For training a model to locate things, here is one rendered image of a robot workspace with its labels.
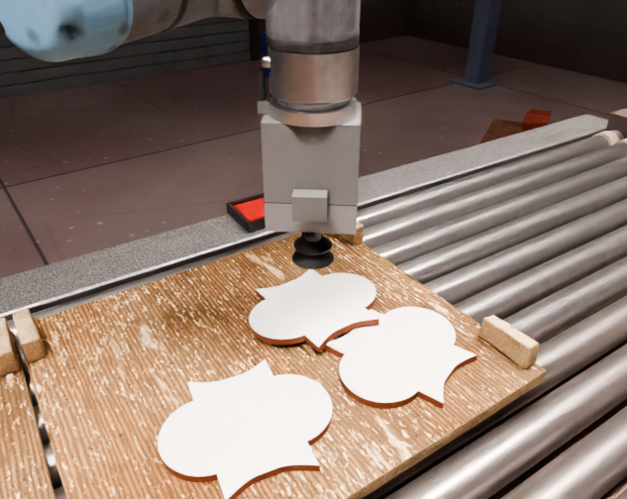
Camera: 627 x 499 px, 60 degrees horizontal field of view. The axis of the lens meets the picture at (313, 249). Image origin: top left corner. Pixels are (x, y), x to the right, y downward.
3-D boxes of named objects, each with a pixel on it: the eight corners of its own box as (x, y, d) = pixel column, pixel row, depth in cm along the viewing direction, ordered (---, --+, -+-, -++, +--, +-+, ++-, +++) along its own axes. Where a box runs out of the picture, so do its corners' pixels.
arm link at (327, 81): (360, 55, 41) (252, 53, 41) (357, 115, 43) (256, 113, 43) (360, 36, 47) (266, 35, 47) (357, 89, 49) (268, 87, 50)
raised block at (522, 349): (475, 336, 55) (479, 316, 54) (488, 330, 56) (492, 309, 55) (524, 371, 51) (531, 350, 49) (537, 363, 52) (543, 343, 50)
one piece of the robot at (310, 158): (243, 87, 40) (256, 269, 49) (364, 90, 40) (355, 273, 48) (262, 57, 48) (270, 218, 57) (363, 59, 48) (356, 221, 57)
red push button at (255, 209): (234, 213, 82) (233, 205, 81) (267, 203, 85) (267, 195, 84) (252, 230, 78) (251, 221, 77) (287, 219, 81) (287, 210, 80)
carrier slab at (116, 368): (19, 338, 57) (15, 326, 57) (333, 231, 77) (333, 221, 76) (116, 658, 33) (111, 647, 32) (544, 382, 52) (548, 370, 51)
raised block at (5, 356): (-7, 342, 54) (-16, 321, 53) (13, 336, 55) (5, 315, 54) (0, 378, 50) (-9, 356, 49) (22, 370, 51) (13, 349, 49)
